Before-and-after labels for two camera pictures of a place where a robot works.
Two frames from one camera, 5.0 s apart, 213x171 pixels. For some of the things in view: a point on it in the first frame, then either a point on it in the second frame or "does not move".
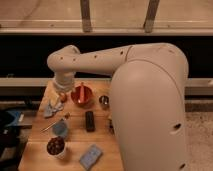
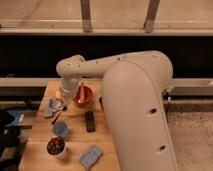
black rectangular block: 90,121 does not move
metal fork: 47,127 -> 63,110
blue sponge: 91,156 does not move
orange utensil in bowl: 81,99 does not move
